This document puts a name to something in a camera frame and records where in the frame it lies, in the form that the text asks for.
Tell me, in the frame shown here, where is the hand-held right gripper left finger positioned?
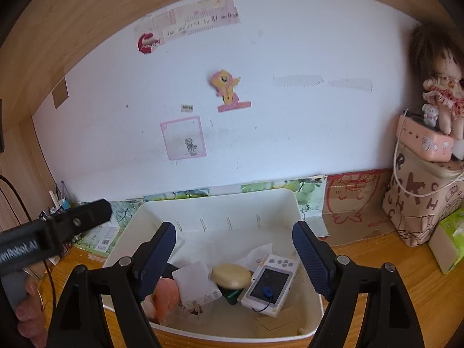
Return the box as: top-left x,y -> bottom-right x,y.
46,221 -> 177,348

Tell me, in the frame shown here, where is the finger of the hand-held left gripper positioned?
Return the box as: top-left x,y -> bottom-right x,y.
43,199 -> 112,260

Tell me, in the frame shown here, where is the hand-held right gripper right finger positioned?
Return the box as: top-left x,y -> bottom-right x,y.
292,220 -> 425,348

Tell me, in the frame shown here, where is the pink plastic packet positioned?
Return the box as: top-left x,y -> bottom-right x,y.
152,278 -> 181,325

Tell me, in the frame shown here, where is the white handheld game console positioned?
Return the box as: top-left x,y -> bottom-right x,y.
240,254 -> 300,318

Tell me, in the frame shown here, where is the white square charger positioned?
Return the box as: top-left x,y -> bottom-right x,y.
172,261 -> 222,312

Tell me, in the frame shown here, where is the gold round compact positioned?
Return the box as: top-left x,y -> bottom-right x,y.
211,264 -> 252,290

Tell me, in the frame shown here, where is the green bottle with gold cap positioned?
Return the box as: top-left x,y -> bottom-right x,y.
220,288 -> 240,306

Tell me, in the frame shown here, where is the white plastic bin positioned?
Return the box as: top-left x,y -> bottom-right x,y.
101,188 -> 325,341

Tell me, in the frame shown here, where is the person's left hand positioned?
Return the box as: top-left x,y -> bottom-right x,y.
16,279 -> 48,341

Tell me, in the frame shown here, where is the white box with barcode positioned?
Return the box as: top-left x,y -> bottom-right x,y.
85,225 -> 120,252

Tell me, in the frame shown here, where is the orange cardboard with drawing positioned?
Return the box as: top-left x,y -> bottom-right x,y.
324,170 -> 396,247

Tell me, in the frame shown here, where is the green leaf printed sheet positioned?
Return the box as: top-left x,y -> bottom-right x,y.
74,176 -> 329,254

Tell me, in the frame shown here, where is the letter printed fabric bag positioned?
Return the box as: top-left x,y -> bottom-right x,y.
382,145 -> 464,247

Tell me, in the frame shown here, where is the taped paper patch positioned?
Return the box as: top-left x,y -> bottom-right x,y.
52,77 -> 69,109

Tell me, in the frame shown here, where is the green tissue pack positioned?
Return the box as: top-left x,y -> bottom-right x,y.
429,208 -> 464,274

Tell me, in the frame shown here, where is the wooden shelf unit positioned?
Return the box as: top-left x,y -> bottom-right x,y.
0,0 -> 464,225

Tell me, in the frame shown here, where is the brown haired rag doll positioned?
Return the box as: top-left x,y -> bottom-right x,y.
409,23 -> 464,136

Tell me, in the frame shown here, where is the paper strip with writing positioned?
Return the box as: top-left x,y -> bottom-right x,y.
150,0 -> 242,42

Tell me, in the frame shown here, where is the black cable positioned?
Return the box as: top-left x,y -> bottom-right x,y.
0,175 -> 32,222

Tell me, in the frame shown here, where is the white cord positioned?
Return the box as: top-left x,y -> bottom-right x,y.
393,108 -> 464,197

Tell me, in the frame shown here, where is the pink bordered wall note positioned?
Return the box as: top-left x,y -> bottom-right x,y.
160,116 -> 207,161

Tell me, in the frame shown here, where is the yellow pony wall sticker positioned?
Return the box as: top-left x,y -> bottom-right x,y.
209,69 -> 252,113

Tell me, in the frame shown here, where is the red wall sticker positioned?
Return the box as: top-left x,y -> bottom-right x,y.
137,32 -> 161,54

